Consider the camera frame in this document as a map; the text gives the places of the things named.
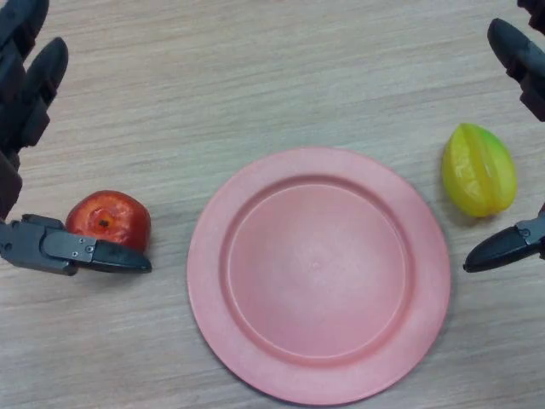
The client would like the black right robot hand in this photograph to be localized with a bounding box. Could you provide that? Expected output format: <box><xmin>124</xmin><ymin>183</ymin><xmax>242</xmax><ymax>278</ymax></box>
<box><xmin>462</xmin><ymin>0</ymin><xmax>545</xmax><ymax>274</ymax></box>

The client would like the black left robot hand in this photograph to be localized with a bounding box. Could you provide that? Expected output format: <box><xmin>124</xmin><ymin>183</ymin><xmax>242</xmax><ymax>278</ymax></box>
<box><xmin>0</xmin><ymin>0</ymin><xmax>153</xmax><ymax>277</ymax></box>

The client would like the red apple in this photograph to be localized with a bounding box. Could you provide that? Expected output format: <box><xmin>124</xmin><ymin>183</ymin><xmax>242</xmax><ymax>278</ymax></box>
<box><xmin>66</xmin><ymin>190</ymin><xmax>152</xmax><ymax>253</ymax></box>

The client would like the pink round plate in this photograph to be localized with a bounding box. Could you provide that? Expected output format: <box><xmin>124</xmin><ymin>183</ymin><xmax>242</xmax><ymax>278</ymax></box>
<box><xmin>186</xmin><ymin>147</ymin><xmax>452</xmax><ymax>406</ymax></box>

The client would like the yellow green starfruit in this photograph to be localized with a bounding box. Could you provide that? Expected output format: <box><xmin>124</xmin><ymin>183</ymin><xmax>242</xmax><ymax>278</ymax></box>
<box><xmin>441</xmin><ymin>122</ymin><xmax>519</xmax><ymax>219</ymax></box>

